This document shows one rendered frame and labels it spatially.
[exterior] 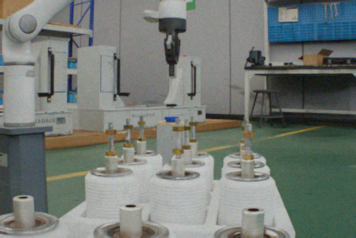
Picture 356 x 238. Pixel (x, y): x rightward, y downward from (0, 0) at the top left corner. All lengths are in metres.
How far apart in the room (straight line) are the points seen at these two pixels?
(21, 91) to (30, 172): 0.23
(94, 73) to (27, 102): 2.35
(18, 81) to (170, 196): 0.63
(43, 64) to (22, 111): 2.01
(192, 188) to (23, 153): 0.60
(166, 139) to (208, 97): 5.53
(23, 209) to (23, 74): 0.76
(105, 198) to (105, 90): 2.80
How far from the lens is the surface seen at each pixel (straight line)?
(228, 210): 0.68
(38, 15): 1.18
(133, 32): 7.71
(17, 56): 1.16
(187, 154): 0.81
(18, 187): 1.16
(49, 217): 0.46
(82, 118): 3.60
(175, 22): 1.08
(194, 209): 0.68
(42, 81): 3.15
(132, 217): 0.40
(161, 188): 0.67
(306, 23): 5.81
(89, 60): 3.53
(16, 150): 1.14
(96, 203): 0.71
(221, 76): 6.48
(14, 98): 1.16
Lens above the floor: 0.39
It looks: 3 degrees down
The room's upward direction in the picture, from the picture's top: straight up
